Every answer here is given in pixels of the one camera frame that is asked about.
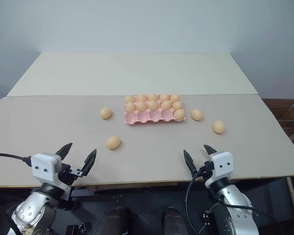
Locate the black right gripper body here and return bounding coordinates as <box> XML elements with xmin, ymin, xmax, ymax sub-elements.
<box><xmin>196</xmin><ymin>160</ymin><xmax>215</xmax><ymax>182</ymax></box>

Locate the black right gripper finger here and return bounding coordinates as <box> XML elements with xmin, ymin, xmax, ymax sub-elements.
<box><xmin>203</xmin><ymin>144</ymin><xmax>218</xmax><ymax>157</ymax></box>
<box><xmin>183</xmin><ymin>149</ymin><xmax>198</xmax><ymax>175</ymax></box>

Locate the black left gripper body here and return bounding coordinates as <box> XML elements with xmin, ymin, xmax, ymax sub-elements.
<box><xmin>55</xmin><ymin>161</ymin><xmax>87</xmax><ymax>189</ymax></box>

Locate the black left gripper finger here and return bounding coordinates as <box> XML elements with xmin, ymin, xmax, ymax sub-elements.
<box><xmin>54</xmin><ymin>142</ymin><xmax>73</xmax><ymax>163</ymax></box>
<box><xmin>81</xmin><ymin>148</ymin><xmax>98</xmax><ymax>178</ymax></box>

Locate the pink plastic egg tray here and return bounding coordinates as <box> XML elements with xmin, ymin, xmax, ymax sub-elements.
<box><xmin>123</xmin><ymin>94</ymin><xmax>187</xmax><ymax>126</ymax></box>

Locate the dark rounded shape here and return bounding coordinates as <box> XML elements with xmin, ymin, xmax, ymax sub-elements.
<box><xmin>161</xmin><ymin>207</ymin><xmax>188</xmax><ymax>235</ymax></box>
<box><xmin>98</xmin><ymin>207</ymin><xmax>134</xmax><ymax>235</ymax></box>

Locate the brown cardboard box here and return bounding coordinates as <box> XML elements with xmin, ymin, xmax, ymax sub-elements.
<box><xmin>261</xmin><ymin>98</ymin><xmax>294</xmax><ymax>142</ymax></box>

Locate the wooden table leg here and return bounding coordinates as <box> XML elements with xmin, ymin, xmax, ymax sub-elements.
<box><xmin>285</xmin><ymin>176</ymin><xmax>294</xmax><ymax>222</ymax></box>

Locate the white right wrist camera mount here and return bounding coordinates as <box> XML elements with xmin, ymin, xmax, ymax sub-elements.
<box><xmin>204</xmin><ymin>151</ymin><xmax>234</xmax><ymax>189</ymax></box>

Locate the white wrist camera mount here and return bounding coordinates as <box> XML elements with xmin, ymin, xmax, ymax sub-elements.
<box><xmin>30</xmin><ymin>152</ymin><xmax>72</xmax><ymax>194</ymax></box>
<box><xmin>204</xmin><ymin>151</ymin><xmax>234</xmax><ymax>189</ymax></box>

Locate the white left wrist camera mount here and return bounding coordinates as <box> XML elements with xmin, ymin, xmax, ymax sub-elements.
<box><xmin>30</xmin><ymin>152</ymin><xmax>72</xmax><ymax>194</ymax></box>

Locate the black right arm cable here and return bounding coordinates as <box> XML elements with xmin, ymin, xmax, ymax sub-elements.
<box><xmin>185</xmin><ymin>167</ymin><xmax>213</xmax><ymax>235</ymax></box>

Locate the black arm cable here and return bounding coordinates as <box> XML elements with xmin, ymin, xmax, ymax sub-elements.
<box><xmin>0</xmin><ymin>153</ymin><xmax>33</xmax><ymax>168</ymax></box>
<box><xmin>185</xmin><ymin>167</ymin><xmax>213</xmax><ymax>235</ymax></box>

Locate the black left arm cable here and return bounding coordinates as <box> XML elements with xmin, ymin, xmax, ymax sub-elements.
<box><xmin>0</xmin><ymin>153</ymin><xmax>33</xmax><ymax>168</ymax></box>

